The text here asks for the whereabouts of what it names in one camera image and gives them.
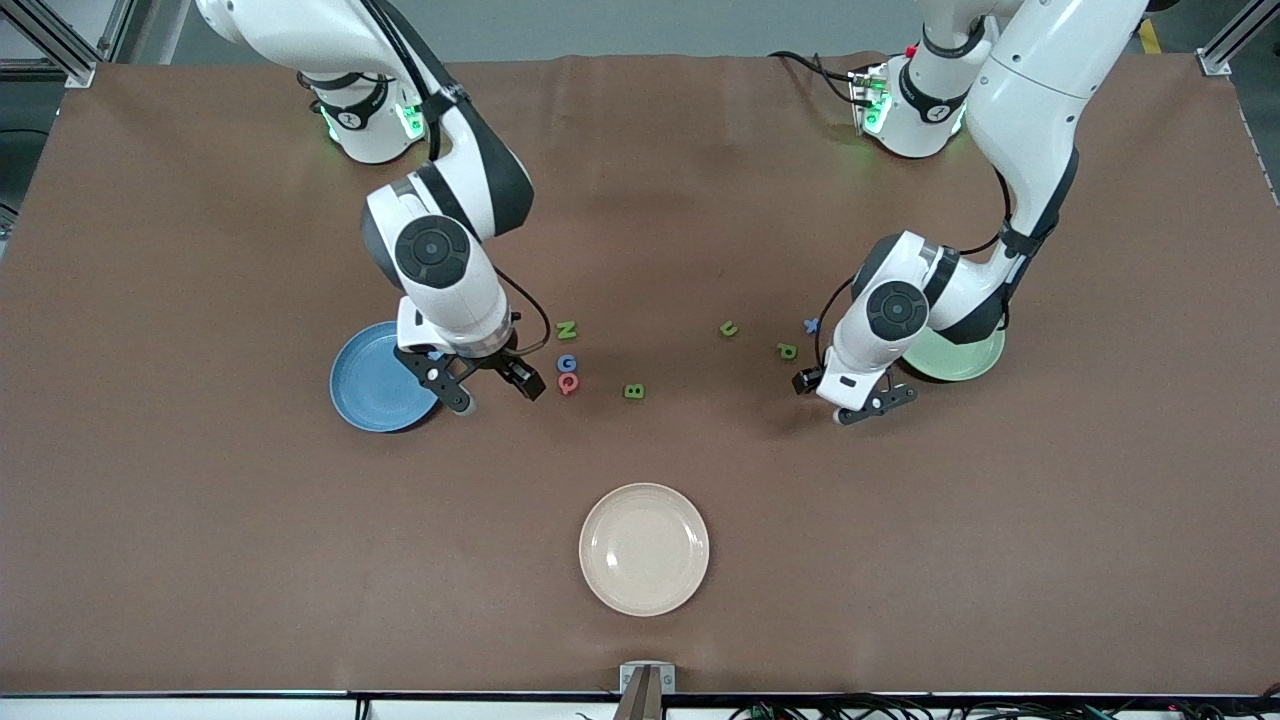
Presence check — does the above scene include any blue plate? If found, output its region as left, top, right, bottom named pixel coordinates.
left=329, top=320, right=449, bottom=434

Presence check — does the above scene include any green plate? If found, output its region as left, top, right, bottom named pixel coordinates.
left=900, top=325, right=1007, bottom=383

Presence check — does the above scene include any cream plate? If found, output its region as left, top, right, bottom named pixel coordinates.
left=578, top=483, right=711, bottom=618

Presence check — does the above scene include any brown table mat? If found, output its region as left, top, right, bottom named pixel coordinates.
left=0, top=52, right=1280, bottom=697

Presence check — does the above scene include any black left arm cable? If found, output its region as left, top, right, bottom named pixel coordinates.
left=815, top=165, right=1016, bottom=369

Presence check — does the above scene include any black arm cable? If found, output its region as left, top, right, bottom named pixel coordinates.
left=358, top=0, right=551, bottom=357
left=815, top=165, right=1016, bottom=369

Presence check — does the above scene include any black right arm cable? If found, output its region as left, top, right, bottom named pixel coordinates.
left=358, top=0, right=551, bottom=357

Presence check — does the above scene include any black cable bundle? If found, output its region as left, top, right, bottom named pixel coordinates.
left=728, top=693, right=1280, bottom=720

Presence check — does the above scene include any black base power cable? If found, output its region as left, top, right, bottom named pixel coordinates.
left=768, top=50, right=873, bottom=106

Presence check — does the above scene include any grey metal mount bracket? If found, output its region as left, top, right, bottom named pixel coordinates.
left=615, top=662, right=677, bottom=720

